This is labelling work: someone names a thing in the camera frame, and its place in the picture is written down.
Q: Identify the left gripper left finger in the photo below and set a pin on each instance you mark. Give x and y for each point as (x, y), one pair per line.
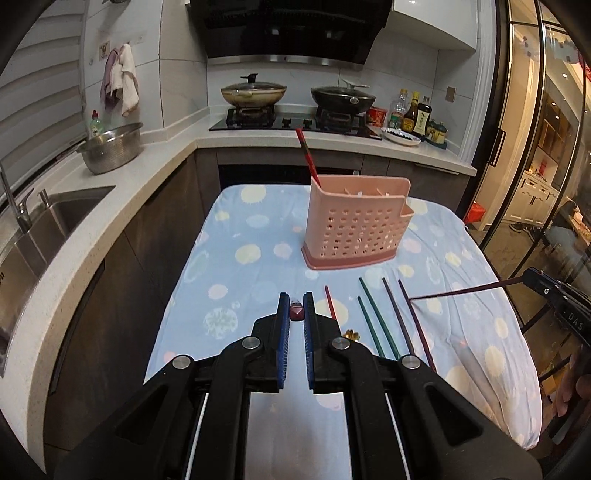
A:
(283, 317)

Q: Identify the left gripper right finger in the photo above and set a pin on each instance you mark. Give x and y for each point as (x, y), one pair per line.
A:
(309, 336)

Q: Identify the red chopstick end-on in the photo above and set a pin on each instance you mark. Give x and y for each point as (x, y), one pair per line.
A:
(296, 311)

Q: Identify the dark brown chopstick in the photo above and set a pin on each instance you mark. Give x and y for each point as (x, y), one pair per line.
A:
(470, 290)

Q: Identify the short green chopstick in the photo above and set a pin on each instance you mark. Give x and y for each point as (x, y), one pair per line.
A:
(371, 328)

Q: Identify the long green chopstick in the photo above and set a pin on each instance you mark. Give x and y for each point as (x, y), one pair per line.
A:
(381, 320)

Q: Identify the steel kitchen sink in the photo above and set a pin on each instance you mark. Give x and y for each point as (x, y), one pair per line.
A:
(27, 256)

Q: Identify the person's hand on handle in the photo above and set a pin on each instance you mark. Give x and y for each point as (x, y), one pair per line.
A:
(575, 380)

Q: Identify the red chopstick on table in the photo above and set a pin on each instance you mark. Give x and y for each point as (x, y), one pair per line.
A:
(331, 305)

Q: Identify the dark purple chopstick left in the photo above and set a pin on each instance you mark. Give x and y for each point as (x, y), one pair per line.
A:
(397, 312)

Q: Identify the dark purple chopstick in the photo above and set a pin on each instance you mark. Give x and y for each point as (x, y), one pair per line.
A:
(397, 312)
(418, 327)

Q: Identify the pink perforated utensil holder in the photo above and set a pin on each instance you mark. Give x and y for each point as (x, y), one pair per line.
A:
(355, 221)

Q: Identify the dark purple chopstick right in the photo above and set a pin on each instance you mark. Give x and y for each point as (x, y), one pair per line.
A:
(418, 327)

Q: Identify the blue patterned tablecloth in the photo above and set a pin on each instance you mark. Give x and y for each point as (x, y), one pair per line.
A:
(249, 251)

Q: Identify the red chopstick in holder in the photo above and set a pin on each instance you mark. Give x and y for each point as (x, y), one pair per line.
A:
(307, 155)

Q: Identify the black gas stove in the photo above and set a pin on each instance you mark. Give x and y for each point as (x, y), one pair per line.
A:
(318, 120)

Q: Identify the white plate on counter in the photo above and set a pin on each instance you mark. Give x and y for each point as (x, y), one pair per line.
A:
(400, 137)

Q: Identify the small condiment jars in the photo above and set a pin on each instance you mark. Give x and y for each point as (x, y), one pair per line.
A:
(436, 134)

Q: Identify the red instant noodle cup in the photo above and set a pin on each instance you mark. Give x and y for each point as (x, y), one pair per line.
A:
(377, 117)

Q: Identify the beige wok with lid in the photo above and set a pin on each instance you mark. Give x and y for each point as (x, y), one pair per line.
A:
(252, 93)

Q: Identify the black wok with lid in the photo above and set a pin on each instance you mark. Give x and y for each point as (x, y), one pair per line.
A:
(345, 100)

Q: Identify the yellow cap sauce bottle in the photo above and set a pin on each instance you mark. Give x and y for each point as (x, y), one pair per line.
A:
(410, 118)

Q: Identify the clear oil bottle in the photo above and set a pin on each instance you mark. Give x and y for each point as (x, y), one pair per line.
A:
(398, 109)

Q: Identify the dark soy sauce bottle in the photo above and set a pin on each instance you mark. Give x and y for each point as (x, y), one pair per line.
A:
(424, 111)

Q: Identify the green dish soap bottle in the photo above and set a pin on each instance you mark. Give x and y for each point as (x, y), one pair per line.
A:
(96, 126)

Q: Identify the chrome faucet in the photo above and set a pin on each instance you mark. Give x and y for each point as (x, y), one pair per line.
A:
(19, 209)

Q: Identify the hanging white pink towels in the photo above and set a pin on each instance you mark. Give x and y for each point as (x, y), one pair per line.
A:
(119, 85)

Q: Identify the black range hood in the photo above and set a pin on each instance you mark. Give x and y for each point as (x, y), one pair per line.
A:
(317, 32)

